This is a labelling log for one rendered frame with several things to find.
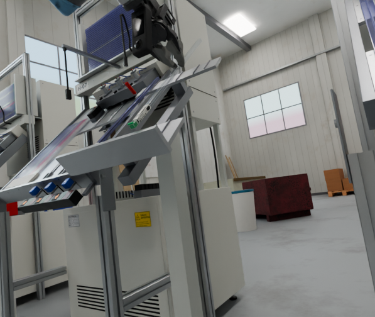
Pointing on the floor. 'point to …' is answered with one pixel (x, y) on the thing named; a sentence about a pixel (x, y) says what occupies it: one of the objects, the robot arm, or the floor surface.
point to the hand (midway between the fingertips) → (178, 66)
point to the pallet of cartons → (337, 182)
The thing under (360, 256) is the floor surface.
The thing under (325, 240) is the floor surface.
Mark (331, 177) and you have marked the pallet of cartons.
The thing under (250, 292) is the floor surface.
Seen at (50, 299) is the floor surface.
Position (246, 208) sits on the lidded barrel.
